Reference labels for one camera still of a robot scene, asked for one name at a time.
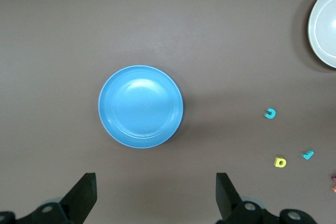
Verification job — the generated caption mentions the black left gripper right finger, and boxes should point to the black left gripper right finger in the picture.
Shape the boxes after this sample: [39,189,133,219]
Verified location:
[215,173,317,224]

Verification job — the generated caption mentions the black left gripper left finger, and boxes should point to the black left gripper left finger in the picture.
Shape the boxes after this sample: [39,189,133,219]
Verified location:
[0,172,98,224]

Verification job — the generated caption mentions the blue plate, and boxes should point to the blue plate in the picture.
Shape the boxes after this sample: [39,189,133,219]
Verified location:
[98,65,184,149]

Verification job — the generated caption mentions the beige plate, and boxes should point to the beige plate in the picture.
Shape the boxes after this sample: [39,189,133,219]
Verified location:
[307,0,336,69]

